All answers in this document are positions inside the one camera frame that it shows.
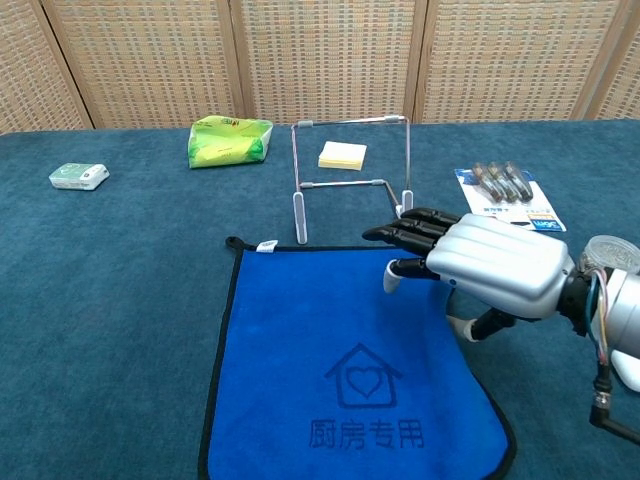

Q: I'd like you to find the pale yellow sticky note pad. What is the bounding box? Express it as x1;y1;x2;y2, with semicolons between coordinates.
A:
317;141;368;172

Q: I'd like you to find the green tissue pack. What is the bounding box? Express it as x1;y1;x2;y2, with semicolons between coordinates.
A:
187;115;274;170

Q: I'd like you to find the clear round jar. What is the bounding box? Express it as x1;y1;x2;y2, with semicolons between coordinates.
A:
579;234;640;276

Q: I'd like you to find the blue cleaning cloth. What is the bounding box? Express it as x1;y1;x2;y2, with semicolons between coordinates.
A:
198;236;518;480

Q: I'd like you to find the blister card pack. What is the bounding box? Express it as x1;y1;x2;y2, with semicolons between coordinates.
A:
454;160;568;234

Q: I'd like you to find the woven bamboo folding screen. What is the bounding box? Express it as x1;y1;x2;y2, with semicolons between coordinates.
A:
0;0;640;134

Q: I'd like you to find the white rounded square object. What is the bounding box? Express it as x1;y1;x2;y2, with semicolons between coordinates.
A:
612;349;640;391

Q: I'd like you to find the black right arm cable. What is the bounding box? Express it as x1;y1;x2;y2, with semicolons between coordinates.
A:
589;349;640;446

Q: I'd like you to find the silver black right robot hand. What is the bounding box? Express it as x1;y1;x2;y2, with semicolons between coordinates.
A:
361;207;576;344

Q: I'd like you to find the small green white box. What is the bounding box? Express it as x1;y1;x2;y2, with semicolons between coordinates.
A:
48;162;110;192

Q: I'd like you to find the blue carpet table cover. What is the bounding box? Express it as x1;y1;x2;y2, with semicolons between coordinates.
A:
0;118;640;480

